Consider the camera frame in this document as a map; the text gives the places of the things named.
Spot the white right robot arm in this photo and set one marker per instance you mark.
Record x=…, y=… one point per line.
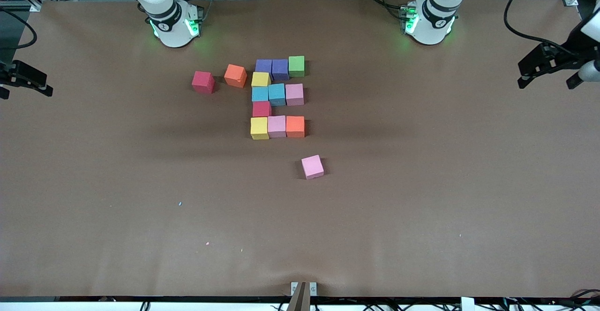
x=173, y=32

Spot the purple foam cube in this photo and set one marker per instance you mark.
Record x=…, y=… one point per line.
x=264, y=65
x=280, y=69

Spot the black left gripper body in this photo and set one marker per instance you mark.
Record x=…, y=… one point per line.
x=566, y=53

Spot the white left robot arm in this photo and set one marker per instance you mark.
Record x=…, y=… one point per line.
x=433, y=25

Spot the green foam cube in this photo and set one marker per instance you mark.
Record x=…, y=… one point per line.
x=296, y=65

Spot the dented orange foam cube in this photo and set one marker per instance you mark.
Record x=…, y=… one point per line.
x=235, y=76

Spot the chipped blue foam cube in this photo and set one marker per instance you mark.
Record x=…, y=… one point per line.
x=260, y=94

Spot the yellow foam cube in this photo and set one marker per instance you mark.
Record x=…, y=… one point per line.
x=260, y=79
x=259, y=128

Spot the metal table clamp bracket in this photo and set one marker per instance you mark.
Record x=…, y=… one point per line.
x=303, y=290

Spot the light pink foam cube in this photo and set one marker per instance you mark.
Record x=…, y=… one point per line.
x=294, y=94
x=276, y=126
x=312, y=166

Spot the red foam cube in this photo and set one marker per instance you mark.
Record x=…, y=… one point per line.
x=203, y=82
x=261, y=109

